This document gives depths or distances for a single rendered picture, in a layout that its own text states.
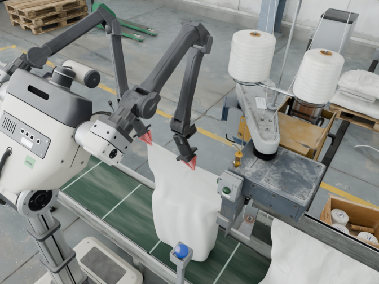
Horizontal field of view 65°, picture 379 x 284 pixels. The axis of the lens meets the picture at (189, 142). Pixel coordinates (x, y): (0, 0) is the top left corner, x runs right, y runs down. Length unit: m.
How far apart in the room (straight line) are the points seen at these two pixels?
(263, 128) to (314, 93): 0.21
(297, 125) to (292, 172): 0.30
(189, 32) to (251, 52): 0.24
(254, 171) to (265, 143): 0.10
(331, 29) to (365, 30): 4.86
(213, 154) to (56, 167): 2.23
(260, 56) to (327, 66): 0.23
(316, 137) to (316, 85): 0.29
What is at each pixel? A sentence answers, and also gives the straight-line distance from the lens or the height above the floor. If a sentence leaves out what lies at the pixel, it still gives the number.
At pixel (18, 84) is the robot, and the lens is 1.26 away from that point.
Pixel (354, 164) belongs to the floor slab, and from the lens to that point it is 3.51.
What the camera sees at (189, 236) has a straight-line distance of 1.71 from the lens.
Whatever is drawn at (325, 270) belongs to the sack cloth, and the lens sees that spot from 1.47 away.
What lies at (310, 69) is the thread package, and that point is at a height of 1.65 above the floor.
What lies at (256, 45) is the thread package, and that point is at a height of 1.68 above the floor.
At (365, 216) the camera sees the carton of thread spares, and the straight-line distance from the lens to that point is 2.84.
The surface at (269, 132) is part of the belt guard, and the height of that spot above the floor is 1.42.
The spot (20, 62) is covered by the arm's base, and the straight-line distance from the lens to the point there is 1.44.
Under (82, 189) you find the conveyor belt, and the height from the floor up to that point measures 0.38.
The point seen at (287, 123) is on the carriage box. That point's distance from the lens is 1.36.
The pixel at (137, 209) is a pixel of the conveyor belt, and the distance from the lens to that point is 2.15.
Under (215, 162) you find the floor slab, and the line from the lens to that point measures 3.03.
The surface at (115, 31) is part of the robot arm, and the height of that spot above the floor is 1.57.
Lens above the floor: 2.08
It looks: 40 degrees down
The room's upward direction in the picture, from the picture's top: 3 degrees clockwise
